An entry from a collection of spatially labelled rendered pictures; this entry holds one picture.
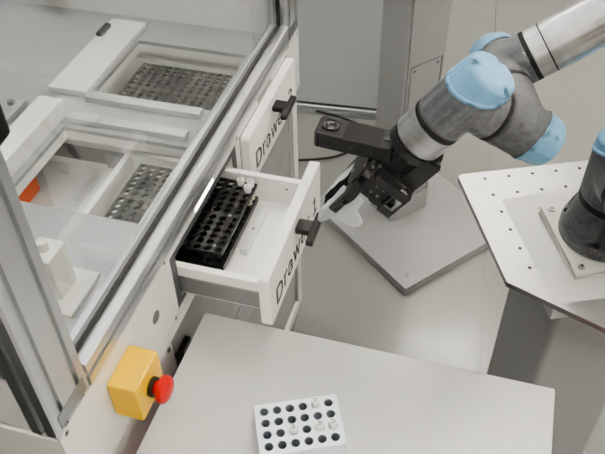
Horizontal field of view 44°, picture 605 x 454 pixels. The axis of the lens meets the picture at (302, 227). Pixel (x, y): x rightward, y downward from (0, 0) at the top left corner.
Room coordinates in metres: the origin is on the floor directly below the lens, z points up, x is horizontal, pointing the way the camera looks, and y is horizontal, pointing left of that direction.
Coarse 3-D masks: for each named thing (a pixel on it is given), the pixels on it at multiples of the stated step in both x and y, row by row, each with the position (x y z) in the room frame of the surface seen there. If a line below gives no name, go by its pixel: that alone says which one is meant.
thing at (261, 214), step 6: (258, 210) 0.98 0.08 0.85; (264, 210) 0.98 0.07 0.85; (258, 216) 0.97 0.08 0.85; (264, 216) 0.97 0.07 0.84; (252, 222) 0.95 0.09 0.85; (258, 222) 0.95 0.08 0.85; (252, 228) 0.94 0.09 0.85; (258, 228) 0.94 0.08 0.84; (252, 234) 0.92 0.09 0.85; (246, 240) 0.91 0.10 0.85; (252, 240) 0.91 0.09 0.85; (246, 246) 0.89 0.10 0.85; (240, 252) 0.88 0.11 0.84; (246, 252) 0.88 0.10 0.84
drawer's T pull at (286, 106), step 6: (294, 96) 1.24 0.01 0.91; (276, 102) 1.22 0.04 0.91; (282, 102) 1.22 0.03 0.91; (288, 102) 1.22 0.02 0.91; (294, 102) 1.23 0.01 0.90; (276, 108) 1.21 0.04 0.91; (282, 108) 1.20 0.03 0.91; (288, 108) 1.20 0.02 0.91; (282, 114) 1.18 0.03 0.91; (288, 114) 1.19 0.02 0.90
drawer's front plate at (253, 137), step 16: (288, 64) 1.33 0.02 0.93; (288, 80) 1.32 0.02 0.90; (272, 96) 1.22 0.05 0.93; (288, 96) 1.31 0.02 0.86; (256, 112) 1.17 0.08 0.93; (272, 112) 1.21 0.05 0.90; (256, 128) 1.12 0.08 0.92; (272, 128) 1.21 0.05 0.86; (240, 144) 1.09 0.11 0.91; (256, 144) 1.12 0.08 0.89; (272, 144) 1.20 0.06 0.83; (256, 160) 1.11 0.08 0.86
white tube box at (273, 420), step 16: (304, 400) 0.62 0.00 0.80; (320, 400) 0.62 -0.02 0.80; (336, 400) 0.62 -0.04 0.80; (256, 416) 0.59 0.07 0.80; (272, 416) 0.59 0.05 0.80; (288, 416) 0.59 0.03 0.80; (304, 416) 0.60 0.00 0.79; (320, 416) 0.60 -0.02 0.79; (336, 416) 0.59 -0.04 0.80; (272, 432) 0.57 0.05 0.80; (288, 432) 0.57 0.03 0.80; (304, 432) 0.57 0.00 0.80; (320, 432) 0.57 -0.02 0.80; (336, 432) 0.57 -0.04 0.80; (272, 448) 0.55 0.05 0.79; (288, 448) 0.54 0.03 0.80; (304, 448) 0.54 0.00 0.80; (320, 448) 0.54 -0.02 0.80; (336, 448) 0.55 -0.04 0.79
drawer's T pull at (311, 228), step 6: (300, 222) 0.88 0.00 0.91; (306, 222) 0.88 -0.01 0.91; (312, 222) 0.88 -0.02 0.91; (318, 222) 0.88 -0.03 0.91; (300, 228) 0.87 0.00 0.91; (306, 228) 0.87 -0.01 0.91; (312, 228) 0.87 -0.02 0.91; (318, 228) 0.87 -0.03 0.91; (306, 234) 0.86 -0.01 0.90; (312, 234) 0.85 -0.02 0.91; (306, 240) 0.84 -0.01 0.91; (312, 240) 0.84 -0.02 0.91
